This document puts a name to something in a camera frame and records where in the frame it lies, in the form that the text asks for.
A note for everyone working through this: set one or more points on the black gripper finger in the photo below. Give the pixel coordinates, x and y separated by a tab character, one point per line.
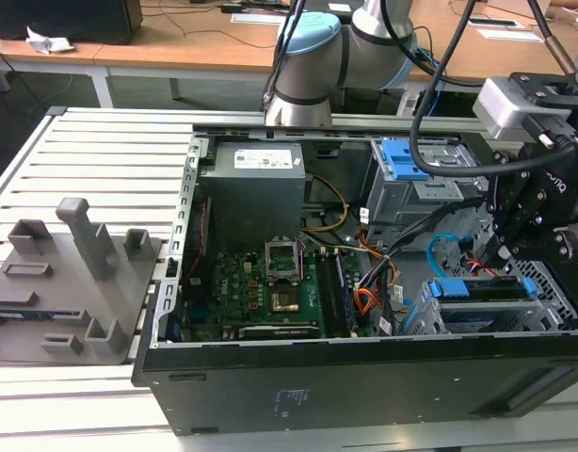
501	198
538	240

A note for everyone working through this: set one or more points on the hard disk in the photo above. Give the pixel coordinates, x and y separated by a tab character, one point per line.
451	287

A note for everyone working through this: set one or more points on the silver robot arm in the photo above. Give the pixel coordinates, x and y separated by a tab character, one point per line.
317	56

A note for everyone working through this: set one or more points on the grey metal disk bay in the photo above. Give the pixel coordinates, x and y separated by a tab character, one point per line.
505	311

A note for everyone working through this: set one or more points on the black RAM slot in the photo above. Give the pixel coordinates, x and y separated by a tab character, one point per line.
345	292
325	292

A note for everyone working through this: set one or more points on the long black expansion slot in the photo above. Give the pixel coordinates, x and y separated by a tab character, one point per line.
279	331

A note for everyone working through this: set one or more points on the grey metal drive cage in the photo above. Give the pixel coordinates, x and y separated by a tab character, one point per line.
397	202

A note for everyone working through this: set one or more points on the blue drive latch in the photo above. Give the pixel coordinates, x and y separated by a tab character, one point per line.
402	160

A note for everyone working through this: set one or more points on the wooden desk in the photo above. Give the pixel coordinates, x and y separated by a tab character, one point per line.
152	42
496	52

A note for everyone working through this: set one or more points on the white paper sheet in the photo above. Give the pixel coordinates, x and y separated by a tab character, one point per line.
510	35
256	18

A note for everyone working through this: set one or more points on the CPU socket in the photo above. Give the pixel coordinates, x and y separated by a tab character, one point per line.
285	302

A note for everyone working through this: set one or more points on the grey power supply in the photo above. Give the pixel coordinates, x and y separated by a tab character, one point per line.
251	198

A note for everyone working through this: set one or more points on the black PC case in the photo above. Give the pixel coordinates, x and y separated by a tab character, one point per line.
317	391

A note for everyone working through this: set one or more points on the green motherboard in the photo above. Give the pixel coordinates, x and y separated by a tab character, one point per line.
242	292

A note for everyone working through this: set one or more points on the grey parts rack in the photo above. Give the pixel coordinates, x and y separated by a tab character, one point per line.
58	306

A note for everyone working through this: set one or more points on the black box on desk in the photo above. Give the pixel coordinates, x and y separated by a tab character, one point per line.
68	19

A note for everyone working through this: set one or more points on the crumpled white paper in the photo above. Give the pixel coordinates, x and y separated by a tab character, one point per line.
49	43

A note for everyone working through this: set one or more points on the silver camera box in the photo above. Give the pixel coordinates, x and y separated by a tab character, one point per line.
496	108

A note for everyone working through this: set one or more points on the black camera mounting bracket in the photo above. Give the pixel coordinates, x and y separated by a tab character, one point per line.
552	87

